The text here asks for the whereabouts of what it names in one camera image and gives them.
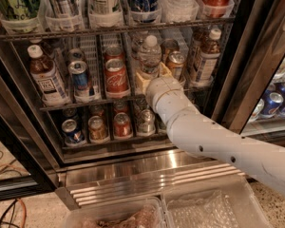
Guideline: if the brown tea bottle right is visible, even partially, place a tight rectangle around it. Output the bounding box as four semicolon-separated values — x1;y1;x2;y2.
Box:
190;28;221;87

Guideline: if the middle wire shelf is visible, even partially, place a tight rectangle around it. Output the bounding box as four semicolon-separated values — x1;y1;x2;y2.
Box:
40;87;210;111

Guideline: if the silver can behind pepsi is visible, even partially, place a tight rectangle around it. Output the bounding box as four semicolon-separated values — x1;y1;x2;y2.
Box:
67;47;86;63

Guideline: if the red coca-cola can rear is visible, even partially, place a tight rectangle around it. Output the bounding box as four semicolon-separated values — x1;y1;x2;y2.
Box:
104;45;124;62

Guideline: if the green bottle top shelf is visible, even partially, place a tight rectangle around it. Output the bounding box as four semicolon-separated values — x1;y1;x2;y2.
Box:
0;0;41;33

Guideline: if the brown tea bottle left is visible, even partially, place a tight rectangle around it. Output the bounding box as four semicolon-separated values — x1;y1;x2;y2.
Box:
28;45;69;106

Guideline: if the gold can front middle shelf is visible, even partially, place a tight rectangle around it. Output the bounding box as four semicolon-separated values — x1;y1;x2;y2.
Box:
166;51;186;80

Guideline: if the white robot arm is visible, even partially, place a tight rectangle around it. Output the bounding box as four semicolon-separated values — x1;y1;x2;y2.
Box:
136;69;285;197

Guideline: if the red coca-cola can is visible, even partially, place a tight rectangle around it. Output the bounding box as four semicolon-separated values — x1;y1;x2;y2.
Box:
104;45;124;62
104;59;130;99

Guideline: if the clear plastic bin left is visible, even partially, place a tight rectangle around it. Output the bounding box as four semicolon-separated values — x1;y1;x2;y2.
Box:
60;197;167;228

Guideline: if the orange cable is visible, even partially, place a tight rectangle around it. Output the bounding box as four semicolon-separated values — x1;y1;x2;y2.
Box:
0;163;29;228

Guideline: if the black cable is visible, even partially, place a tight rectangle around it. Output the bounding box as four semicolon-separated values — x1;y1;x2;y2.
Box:
0;135;20;228

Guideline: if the clear water bottle front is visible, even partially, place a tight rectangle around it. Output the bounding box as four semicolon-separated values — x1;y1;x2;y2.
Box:
138;35;162;79

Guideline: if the silver can bottom shelf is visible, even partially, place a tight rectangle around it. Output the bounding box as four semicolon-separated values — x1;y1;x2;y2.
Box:
136;109;155;136

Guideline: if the brown tea bottle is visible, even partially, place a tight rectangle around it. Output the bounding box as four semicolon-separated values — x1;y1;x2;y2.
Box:
190;28;221;87
28;45;69;106

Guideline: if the red can bottom shelf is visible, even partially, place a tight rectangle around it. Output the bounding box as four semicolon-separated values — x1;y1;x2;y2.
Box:
113;112;133;139

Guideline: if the red coca-cola can front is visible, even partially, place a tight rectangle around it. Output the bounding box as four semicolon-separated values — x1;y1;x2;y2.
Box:
104;59;130;99

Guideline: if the clear plastic bin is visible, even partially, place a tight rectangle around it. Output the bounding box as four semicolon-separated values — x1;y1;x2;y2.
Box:
60;197;167;228
161;175;272;228

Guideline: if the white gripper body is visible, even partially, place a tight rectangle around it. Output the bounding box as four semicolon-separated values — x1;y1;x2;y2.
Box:
145;77;200;124

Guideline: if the blue pepsi cans right fridge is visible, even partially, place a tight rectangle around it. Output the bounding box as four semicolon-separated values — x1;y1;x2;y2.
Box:
249;82;285;122

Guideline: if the pepsi bottle top shelf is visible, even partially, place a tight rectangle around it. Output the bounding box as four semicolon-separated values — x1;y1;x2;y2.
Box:
127;0;161;24

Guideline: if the left fridge glass door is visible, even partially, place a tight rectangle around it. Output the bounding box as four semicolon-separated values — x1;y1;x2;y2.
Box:
0;39;59;200

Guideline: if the blue pepsi can bottom shelf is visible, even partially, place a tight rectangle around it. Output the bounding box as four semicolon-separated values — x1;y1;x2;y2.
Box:
62;119;86;146

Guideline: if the gold can bottom left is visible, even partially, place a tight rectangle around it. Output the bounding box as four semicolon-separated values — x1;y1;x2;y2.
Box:
88;116;109;143

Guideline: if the top wire shelf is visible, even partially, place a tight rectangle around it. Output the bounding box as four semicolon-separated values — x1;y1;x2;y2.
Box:
0;16;235;41

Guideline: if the striped can top shelf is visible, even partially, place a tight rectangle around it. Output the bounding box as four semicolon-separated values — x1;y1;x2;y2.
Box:
46;0;84;32

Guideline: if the green can bottom shelf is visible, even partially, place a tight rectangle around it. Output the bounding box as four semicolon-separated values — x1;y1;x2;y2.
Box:
156;114;166;133

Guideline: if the bubble wrap sheet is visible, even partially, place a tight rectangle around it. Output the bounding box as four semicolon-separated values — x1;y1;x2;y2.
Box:
167;190;239;228

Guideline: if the gold can rear middle shelf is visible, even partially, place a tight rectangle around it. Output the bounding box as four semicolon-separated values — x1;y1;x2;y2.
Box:
161;38;180;62

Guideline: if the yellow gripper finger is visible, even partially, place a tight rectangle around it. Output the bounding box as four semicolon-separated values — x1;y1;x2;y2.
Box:
135;72;150;94
160;63;172;77

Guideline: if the clear plastic bin right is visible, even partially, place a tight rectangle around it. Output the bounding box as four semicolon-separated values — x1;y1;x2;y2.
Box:
161;175;272;228

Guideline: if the gold can shelf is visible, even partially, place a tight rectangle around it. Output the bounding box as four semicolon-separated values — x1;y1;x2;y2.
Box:
166;51;186;80
161;38;180;62

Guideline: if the clear water bottle top shelf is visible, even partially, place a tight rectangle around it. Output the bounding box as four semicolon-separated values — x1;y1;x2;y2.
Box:
160;0;199;23

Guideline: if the blue pepsi can middle shelf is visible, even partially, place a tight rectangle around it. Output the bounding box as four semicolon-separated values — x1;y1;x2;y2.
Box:
68;61;95;103

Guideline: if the steel fridge bottom grille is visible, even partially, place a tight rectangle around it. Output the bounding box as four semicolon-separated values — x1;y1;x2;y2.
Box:
56;149;246;210

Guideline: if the blue pepsi can shelf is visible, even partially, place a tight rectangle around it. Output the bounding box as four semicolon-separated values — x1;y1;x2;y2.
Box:
68;61;95;103
62;119;86;146

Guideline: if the wire shelf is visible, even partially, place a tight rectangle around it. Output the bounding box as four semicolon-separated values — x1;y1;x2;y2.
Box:
40;87;210;111
0;16;235;41

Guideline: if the white label bottle top shelf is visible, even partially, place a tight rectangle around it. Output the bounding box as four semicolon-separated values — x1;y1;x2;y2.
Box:
88;0;124;28

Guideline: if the clear water bottle rear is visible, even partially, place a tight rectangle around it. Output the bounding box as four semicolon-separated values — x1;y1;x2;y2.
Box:
131;30;148;59

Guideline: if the right fridge door frame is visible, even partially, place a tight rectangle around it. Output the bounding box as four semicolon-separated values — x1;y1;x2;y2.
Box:
204;0;285;133

